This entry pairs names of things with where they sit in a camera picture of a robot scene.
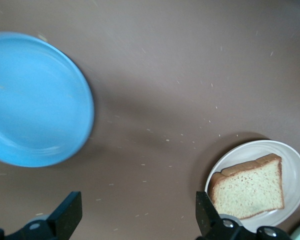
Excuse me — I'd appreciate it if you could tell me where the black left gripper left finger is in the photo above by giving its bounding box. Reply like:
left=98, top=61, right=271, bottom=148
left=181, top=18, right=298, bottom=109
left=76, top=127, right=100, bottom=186
left=0, top=191, right=83, bottom=240

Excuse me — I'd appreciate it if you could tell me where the blue plate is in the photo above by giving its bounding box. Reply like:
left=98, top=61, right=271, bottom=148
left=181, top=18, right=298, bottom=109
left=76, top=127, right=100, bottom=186
left=0, top=31, right=95, bottom=168

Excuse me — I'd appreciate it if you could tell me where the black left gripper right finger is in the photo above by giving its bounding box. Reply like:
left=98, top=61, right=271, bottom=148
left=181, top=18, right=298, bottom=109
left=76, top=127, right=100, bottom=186
left=195, top=191, right=291, bottom=240

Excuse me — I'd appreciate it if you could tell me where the beige plate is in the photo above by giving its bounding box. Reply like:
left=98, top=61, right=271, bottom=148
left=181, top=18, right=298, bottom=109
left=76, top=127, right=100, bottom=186
left=204, top=139, right=300, bottom=233

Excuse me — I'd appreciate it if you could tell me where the brown table cover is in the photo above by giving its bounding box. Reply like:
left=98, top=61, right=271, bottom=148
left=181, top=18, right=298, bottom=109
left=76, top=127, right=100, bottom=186
left=0, top=0, right=300, bottom=240

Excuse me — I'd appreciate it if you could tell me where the brown bread slice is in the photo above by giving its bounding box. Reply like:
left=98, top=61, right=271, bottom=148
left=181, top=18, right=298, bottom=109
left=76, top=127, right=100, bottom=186
left=207, top=153, right=285, bottom=221

